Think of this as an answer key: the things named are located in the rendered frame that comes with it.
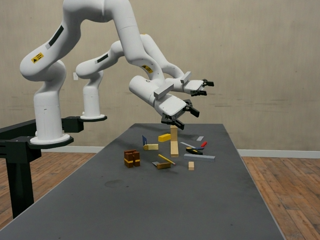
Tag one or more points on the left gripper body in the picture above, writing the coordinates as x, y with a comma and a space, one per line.
193, 85

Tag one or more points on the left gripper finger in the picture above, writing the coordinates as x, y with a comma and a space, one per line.
209, 83
201, 92

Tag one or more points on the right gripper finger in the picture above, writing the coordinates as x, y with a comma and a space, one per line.
172, 121
190, 108

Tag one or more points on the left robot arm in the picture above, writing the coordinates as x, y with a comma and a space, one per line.
93, 70

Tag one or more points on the small light wooden block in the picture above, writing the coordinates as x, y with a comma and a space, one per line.
191, 165

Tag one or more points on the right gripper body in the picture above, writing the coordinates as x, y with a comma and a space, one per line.
170, 105

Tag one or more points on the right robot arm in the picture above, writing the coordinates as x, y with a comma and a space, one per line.
44, 64

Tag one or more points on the brown wooden slotted block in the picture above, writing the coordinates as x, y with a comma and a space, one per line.
131, 157

